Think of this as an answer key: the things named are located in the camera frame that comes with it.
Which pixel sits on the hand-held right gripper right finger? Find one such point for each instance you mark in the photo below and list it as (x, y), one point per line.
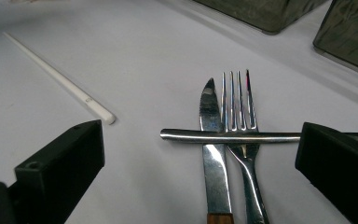
(338, 171)

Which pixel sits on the metal fork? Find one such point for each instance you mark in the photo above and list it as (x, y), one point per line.
(251, 180)

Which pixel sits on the smoky transparent plastic bin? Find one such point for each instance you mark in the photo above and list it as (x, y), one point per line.
(351, 34)
(261, 15)

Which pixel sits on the white chopstick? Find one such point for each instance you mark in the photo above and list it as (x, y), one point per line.
(74, 90)

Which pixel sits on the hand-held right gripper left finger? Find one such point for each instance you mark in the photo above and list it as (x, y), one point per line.
(59, 168)

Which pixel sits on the metal spoon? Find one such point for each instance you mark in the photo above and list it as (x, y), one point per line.
(199, 136)

